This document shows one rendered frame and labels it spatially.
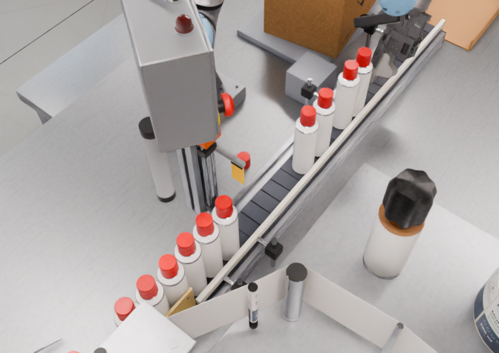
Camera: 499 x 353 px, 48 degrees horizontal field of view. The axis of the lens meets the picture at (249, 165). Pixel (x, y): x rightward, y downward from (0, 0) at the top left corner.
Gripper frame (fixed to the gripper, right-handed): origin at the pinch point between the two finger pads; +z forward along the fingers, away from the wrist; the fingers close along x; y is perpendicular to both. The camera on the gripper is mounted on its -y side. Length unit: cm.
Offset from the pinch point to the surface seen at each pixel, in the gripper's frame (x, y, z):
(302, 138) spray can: -32.9, 1.0, 9.2
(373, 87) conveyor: 5.0, 0.5, 3.5
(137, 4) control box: -78, -13, -17
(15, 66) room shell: 35, -181, 87
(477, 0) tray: 57, 5, -21
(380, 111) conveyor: 0.9, 5.9, 7.0
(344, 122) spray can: -12.0, 2.1, 9.4
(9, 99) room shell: 22, -165, 95
